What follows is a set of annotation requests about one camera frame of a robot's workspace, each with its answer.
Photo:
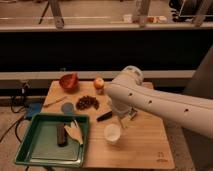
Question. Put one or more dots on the wooden board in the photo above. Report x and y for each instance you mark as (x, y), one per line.
(142, 145)

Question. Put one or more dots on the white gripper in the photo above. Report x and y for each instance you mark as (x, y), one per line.
(125, 119)

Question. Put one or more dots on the red bowl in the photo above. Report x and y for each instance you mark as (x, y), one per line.
(69, 81)

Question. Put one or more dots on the blue box on floor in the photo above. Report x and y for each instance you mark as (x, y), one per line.
(33, 109)

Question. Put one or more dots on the dark rectangular eraser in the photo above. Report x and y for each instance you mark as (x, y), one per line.
(61, 135)

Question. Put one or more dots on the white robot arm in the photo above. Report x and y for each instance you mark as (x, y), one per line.
(126, 91)

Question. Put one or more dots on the grey round coaster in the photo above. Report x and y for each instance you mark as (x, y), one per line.
(67, 107)

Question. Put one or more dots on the white paper cup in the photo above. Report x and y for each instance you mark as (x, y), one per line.
(112, 133)

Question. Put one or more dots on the red apple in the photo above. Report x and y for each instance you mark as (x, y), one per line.
(98, 83)

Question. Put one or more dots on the green plastic tray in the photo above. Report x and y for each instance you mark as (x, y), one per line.
(39, 145)

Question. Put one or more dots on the pile of dark raisins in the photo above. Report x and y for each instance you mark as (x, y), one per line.
(86, 102)

